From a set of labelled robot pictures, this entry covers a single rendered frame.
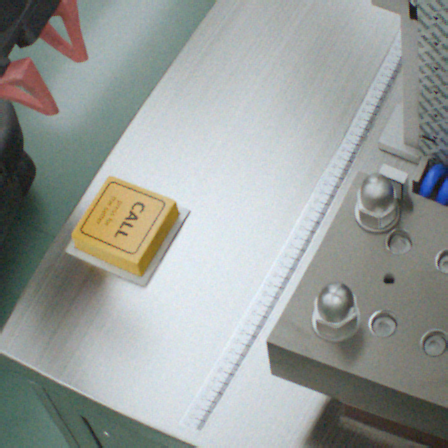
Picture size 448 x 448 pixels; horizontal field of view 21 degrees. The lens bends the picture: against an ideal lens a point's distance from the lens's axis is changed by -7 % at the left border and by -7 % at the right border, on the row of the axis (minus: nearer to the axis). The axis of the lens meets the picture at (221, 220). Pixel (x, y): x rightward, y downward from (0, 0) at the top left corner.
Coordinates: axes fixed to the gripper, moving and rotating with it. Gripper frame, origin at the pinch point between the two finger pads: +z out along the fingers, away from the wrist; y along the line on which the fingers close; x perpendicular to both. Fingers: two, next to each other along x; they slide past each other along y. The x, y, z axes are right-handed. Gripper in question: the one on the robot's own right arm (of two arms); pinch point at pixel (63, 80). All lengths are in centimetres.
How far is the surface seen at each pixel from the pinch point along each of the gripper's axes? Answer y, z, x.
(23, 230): 38, 67, 94
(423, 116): 2.1, 12.0, -28.1
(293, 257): -2.7, 22.6, -10.2
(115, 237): -6.5, 13.5, 1.1
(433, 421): -18.7, 23.1, -30.3
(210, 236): -2.7, 19.0, -3.7
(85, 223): -5.9, 11.9, 3.9
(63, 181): 50, 69, 91
